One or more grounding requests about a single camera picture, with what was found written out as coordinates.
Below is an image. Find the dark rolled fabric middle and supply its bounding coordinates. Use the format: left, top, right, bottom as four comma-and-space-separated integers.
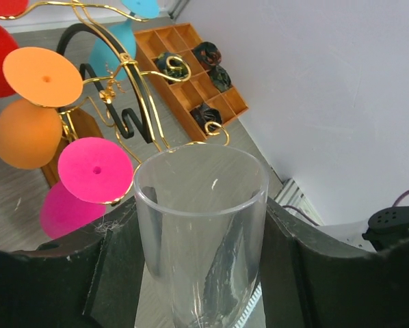
209, 65, 232, 92

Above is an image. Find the gold wire wine glass rack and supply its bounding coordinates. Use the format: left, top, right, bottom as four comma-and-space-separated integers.
0, 0, 231, 206

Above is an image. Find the clear wine glass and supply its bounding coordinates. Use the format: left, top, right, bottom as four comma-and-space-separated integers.
134, 143, 269, 327

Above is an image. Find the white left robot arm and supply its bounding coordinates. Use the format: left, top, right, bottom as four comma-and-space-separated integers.
0, 200, 409, 327

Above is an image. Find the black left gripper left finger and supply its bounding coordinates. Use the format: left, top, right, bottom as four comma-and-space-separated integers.
0, 198, 144, 327

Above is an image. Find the dark rolled fabric rear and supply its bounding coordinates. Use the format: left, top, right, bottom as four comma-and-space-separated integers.
154, 52, 188, 79

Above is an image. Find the dark rolled fabric right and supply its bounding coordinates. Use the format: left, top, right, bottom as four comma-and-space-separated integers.
192, 42, 222, 70

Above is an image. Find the pink wine glass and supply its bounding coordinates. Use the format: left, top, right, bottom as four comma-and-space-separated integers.
39, 137, 134, 239

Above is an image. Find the orange wine glass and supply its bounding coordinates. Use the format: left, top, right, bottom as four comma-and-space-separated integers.
0, 46, 83, 169

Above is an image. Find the blue wine glass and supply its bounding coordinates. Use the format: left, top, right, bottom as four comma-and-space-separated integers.
89, 0, 159, 77

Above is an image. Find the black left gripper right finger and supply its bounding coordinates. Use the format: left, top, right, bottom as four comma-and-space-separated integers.
260, 200, 409, 327

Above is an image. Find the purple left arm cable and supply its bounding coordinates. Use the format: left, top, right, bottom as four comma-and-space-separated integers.
282, 186, 409, 226

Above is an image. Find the wooden compartment tray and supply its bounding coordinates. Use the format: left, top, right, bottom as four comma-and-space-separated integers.
135, 23, 248, 141

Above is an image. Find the dark rolled fabric front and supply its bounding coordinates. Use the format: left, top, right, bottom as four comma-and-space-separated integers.
190, 102, 222, 131

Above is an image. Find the dark rolled fabric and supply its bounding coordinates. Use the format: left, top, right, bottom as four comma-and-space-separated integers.
190, 102, 222, 131
209, 65, 232, 92
154, 52, 188, 79
192, 42, 222, 70

